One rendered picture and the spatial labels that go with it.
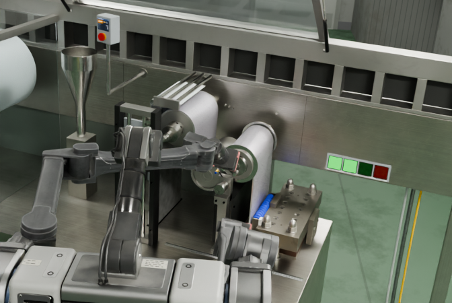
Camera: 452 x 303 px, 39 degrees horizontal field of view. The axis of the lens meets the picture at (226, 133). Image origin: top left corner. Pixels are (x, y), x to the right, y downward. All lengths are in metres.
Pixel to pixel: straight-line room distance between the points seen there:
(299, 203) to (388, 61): 0.65
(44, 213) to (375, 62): 1.39
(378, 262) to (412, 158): 1.77
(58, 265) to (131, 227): 0.16
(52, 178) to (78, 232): 0.88
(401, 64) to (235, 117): 0.70
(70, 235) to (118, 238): 1.34
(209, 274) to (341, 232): 3.23
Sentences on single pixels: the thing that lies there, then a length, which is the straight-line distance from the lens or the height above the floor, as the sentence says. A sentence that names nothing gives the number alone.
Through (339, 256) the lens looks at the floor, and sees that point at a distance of 4.21.
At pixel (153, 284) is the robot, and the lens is 1.24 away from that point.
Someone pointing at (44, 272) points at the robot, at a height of 1.53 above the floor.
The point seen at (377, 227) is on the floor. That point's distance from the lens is 4.60.
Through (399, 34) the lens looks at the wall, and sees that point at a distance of 8.74.
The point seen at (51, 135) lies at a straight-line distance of 3.02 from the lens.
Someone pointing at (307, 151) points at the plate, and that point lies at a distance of 2.60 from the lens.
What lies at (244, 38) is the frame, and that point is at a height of 1.62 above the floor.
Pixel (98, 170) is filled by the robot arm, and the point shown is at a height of 1.44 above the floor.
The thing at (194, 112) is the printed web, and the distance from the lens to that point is 2.38.
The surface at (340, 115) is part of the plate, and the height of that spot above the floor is 1.38.
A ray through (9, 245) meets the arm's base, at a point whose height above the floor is 1.51.
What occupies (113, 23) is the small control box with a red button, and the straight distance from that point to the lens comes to 2.39.
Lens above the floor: 2.26
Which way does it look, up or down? 23 degrees down
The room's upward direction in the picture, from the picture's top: 4 degrees clockwise
